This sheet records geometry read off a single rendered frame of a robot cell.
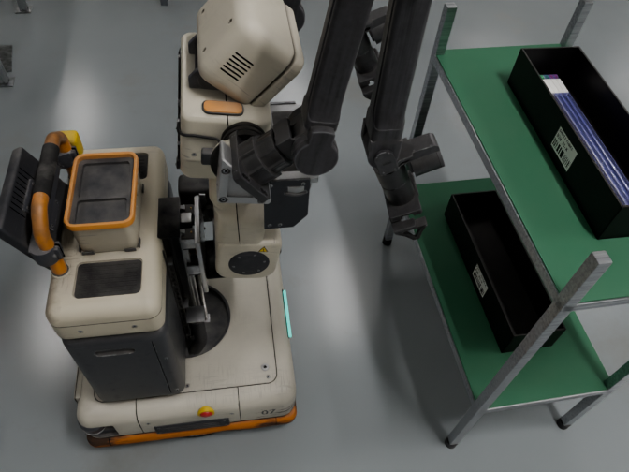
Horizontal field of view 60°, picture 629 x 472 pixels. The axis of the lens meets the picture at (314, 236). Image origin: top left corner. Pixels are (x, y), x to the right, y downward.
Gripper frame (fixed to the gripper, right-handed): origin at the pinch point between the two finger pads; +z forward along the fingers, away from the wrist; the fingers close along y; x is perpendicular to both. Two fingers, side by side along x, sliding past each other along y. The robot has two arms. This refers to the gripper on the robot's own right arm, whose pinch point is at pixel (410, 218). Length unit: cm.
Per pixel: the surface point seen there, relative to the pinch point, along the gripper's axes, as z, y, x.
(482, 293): 72, 14, -10
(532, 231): 16.0, -2.0, -24.1
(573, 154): 15.6, 14.8, -39.1
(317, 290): 87, 41, 51
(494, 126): 17.9, 33.2, -25.7
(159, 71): 61, 189, 118
